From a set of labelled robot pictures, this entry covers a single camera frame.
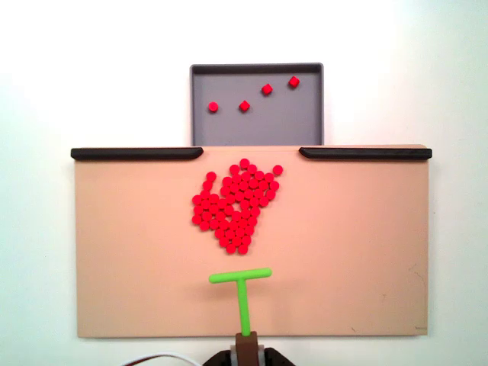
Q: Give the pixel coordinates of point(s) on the beige rectangular board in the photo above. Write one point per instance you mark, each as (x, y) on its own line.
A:
(133, 248)

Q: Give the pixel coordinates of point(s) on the grey square tray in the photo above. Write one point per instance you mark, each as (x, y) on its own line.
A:
(267, 122)

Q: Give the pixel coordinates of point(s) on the black edge rail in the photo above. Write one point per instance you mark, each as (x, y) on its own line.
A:
(133, 153)
(366, 153)

